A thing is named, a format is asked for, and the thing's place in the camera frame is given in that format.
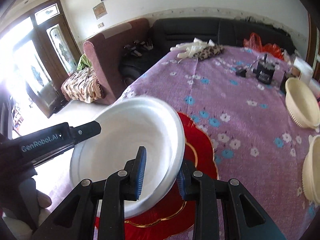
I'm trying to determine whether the gloved hand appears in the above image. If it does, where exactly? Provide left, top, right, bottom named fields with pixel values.
left=1, top=178, right=52, bottom=239

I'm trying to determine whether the leopard print pouch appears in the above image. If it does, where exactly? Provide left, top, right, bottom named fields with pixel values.
left=192, top=45, right=224, bottom=61

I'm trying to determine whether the small wall plaque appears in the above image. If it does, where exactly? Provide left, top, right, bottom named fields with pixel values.
left=93, top=2, right=107, bottom=20

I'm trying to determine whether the black power adapter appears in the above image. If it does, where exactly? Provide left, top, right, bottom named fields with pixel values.
left=235, top=54, right=276, bottom=85

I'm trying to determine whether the white plastic tub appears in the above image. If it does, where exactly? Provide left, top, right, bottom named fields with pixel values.
left=293, top=57, right=313, bottom=86

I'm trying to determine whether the maroon armchair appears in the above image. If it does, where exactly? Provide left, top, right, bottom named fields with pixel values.
left=83, top=18, right=150, bottom=105

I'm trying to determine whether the white foam bowl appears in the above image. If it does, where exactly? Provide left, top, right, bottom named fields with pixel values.
left=69, top=96, right=185, bottom=218

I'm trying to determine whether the cream plastic bowl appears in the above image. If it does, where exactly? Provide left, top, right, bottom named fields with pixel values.
left=302, top=135, right=319, bottom=205
left=285, top=77, right=319, bottom=130

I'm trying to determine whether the large red glass plate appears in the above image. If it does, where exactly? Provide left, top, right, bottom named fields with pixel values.
left=94, top=112, right=220, bottom=240

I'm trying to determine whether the purple floral tablecloth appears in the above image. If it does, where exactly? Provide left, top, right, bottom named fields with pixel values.
left=121, top=46, right=319, bottom=239

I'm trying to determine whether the red plastic bag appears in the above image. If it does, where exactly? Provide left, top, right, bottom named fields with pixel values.
left=243, top=33, right=284, bottom=60

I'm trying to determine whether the green cloth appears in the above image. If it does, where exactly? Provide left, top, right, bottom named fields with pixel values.
left=76, top=54, right=92, bottom=71

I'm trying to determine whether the brown patterned blanket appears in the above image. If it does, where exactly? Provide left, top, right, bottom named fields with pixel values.
left=61, top=67, right=105, bottom=103

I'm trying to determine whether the wooden door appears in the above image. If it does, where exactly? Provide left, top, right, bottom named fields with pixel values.
left=14, top=0, right=80, bottom=118

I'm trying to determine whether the black leather sofa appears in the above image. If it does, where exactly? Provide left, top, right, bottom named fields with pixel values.
left=118, top=17, right=296, bottom=86

